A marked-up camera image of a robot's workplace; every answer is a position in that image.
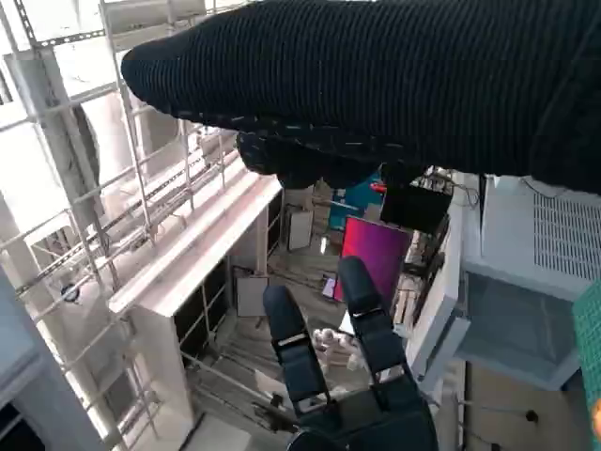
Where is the black left hand blue tape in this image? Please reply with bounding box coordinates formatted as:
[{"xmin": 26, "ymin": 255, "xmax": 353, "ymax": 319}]
[{"xmin": 261, "ymin": 256, "xmax": 441, "ymax": 451}]

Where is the black knitted gloved right hand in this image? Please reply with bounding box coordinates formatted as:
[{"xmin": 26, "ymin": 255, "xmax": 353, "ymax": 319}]
[{"xmin": 120, "ymin": 0, "xmax": 601, "ymax": 192}]

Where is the teal cardboard box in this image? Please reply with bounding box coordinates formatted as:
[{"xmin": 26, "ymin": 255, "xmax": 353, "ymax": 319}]
[{"xmin": 328, "ymin": 173, "xmax": 389, "ymax": 231}]

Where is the black box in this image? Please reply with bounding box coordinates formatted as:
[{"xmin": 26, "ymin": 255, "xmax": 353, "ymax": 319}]
[{"xmin": 379, "ymin": 180, "xmax": 452, "ymax": 234}]

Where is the monitor with purple screen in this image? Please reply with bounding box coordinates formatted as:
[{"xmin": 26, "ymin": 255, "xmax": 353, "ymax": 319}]
[{"xmin": 340, "ymin": 215, "xmax": 412, "ymax": 306}]

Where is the white mesh cabinet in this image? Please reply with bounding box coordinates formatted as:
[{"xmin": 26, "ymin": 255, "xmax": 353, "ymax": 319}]
[{"xmin": 406, "ymin": 173, "xmax": 601, "ymax": 391}]

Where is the green cutting mat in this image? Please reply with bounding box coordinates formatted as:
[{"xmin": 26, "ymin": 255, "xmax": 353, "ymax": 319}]
[{"xmin": 571, "ymin": 276, "xmax": 601, "ymax": 410}]

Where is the white shelf unit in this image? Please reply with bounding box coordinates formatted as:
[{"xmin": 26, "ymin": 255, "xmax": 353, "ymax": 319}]
[{"xmin": 107, "ymin": 176, "xmax": 288, "ymax": 427}]

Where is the white metal frame rack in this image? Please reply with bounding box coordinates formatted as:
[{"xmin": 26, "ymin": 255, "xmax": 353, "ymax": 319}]
[{"xmin": 0, "ymin": 0, "xmax": 240, "ymax": 451}]

